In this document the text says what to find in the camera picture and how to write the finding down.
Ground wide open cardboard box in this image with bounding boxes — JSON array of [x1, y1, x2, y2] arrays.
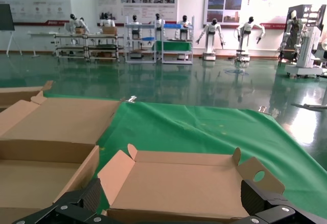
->
[[0, 97, 123, 224]]

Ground silver white humanoid robot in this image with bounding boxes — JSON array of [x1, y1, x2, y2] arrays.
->
[[278, 9, 307, 61]]

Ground green table cloth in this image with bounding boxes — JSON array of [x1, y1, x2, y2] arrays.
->
[[43, 93, 327, 224]]

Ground white wall poster with icons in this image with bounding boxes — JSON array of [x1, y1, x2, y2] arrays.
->
[[0, 0, 72, 26]]

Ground white humanoid robot on pedestal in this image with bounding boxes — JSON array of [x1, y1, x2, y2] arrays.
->
[[195, 18, 227, 62], [233, 16, 266, 63]]

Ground narrow open cardboard box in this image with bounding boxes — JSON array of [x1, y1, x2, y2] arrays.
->
[[0, 80, 54, 112]]

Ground white table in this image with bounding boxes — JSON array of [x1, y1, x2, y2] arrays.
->
[[27, 31, 60, 58]]

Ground white machine frame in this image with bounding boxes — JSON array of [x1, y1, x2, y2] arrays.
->
[[284, 4, 327, 79]]

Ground white shelf rack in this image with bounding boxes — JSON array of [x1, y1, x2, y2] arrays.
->
[[124, 17, 157, 63]]

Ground wall poster with four photos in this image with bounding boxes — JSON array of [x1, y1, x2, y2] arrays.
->
[[203, 0, 297, 29]]

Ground white black humanoid robot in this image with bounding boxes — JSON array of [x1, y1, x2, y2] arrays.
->
[[152, 13, 166, 42], [63, 13, 90, 35], [99, 11, 116, 28], [175, 14, 192, 41], [127, 14, 143, 50]]

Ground white rack with green cloth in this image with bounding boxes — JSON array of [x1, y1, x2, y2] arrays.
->
[[154, 17, 194, 65]]

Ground wall poster with photo row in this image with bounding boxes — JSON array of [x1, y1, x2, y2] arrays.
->
[[94, 0, 179, 28]]

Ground open cardboard box with cables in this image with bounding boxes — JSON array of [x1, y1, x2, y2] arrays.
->
[[97, 143, 286, 222]]

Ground metal tube rack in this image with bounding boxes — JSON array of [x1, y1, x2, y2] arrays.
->
[[53, 33, 89, 62], [85, 33, 125, 62]]

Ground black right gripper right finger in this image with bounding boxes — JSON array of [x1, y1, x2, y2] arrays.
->
[[231, 180, 327, 224]]

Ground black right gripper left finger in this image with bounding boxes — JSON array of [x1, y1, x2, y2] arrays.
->
[[11, 178, 113, 224]]

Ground green board on stand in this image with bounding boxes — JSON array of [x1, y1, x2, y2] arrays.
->
[[0, 4, 24, 57]]

